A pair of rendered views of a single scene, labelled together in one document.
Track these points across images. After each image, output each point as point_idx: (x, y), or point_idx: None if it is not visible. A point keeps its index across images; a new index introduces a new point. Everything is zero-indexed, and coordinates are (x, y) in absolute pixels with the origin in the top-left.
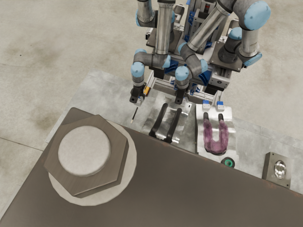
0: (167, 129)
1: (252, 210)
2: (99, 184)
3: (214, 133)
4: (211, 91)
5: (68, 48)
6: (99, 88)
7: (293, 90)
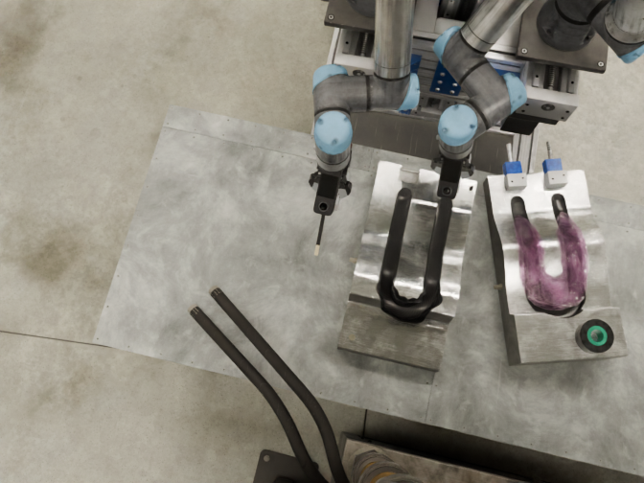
0: (422, 264)
1: None
2: None
3: (550, 257)
4: (520, 126)
5: (60, 21)
6: (207, 165)
7: None
